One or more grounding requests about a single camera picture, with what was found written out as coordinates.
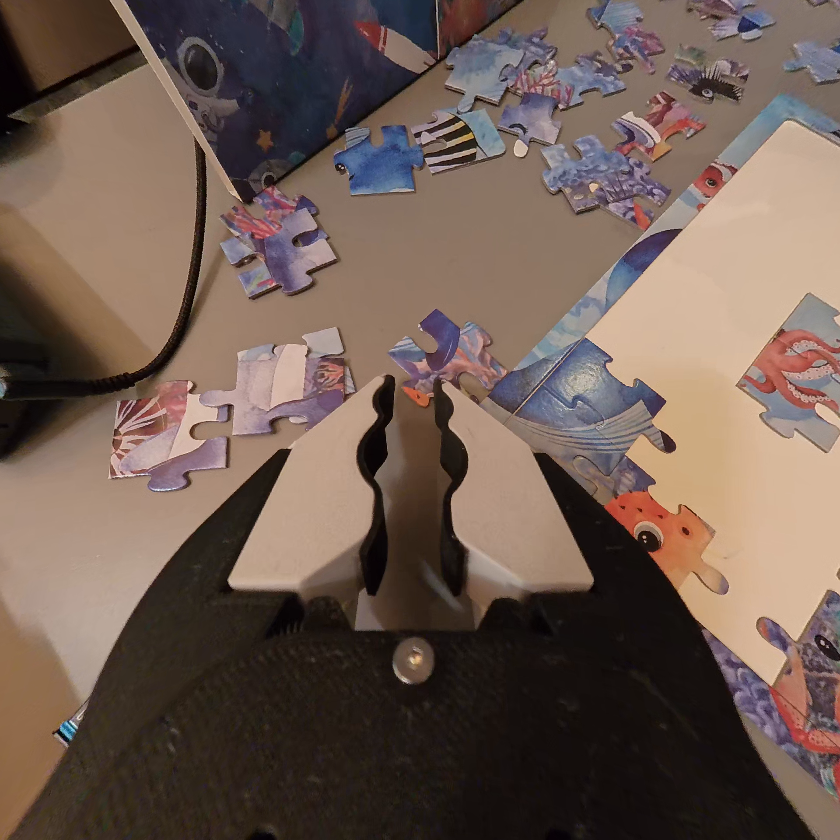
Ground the purple coral puzzle piece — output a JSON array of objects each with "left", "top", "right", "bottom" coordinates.
[{"left": 388, "top": 310, "right": 508, "bottom": 404}]

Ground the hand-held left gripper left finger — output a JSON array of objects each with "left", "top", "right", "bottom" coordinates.
[{"left": 226, "top": 374, "right": 396, "bottom": 598}]

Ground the pile of loose puzzle pieces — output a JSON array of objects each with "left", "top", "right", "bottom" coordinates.
[{"left": 108, "top": 0, "right": 840, "bottom": 494}]

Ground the orange pufferfish puzzle piece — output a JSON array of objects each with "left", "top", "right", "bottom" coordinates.
[{"left": 604, "top": 491, "right": 731, "bottom": 595}]

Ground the assembled crab puzzle section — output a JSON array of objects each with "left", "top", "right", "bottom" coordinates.
[{"left": 755, "top": 571, "right": 840, "bottom": 798}]

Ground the black braided cable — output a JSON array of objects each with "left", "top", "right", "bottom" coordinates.
[{"left": 0, "top": 140, "right": 210, "bottom": 403}]

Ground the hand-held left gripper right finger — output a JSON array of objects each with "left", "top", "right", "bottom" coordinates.
[{"left": 433, "top": 379, "right": 596, "bottom": 601}]

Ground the blue wave corner puzzle piece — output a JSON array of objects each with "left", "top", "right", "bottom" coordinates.
[{"left": 489, "top": 387, "right": 657, "bottom": 508}]

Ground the white puzzle frame tray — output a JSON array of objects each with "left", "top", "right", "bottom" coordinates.
[{"left": 489, "top": 92, "right": 840, "bottom": 798}]

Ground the pink striped puzzle piece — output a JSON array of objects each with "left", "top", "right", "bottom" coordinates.
[{"left": 612, "top": 92, "right": 707, "bottom": 163}]

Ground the assembled octopus puzzle section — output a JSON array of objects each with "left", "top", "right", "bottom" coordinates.
[{"left": 737, "top": 292, "right": 840, "bottom": 455}]

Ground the striped whale tail puzzle piece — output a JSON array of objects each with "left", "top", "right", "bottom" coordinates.
[{"left": 518, "top": 338, "right": 677, "bottom": 455}]

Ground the illustrated puzzle box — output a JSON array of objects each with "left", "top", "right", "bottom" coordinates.
[{"left": 108, "top": 0, "right": 526, "bottom": 203}]

